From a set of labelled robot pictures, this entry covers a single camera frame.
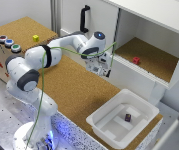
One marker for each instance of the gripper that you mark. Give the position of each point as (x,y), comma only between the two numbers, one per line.
(100,65)

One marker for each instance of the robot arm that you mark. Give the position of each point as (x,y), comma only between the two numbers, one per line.
(39,56)

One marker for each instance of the wooden drawer box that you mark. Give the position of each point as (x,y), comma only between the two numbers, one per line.
(19,36)

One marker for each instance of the pink block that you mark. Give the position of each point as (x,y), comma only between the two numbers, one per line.
(136,60)

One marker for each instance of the white sliding door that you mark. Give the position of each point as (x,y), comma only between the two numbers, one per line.
(99,16)

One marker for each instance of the purple block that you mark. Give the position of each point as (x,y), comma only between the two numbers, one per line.
(127,117)

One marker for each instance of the white plastic box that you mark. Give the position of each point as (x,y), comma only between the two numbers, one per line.
(122,120)

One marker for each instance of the white cabinet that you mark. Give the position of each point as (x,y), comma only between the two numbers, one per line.
(155,43)

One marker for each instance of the yellow block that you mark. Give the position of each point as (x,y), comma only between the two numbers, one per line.
(36,38)

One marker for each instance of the green button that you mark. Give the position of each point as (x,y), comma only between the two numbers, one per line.
(15,47)

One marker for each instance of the blue button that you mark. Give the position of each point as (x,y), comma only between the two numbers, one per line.
(9,42)

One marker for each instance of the red button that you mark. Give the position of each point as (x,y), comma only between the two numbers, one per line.
(2,38)

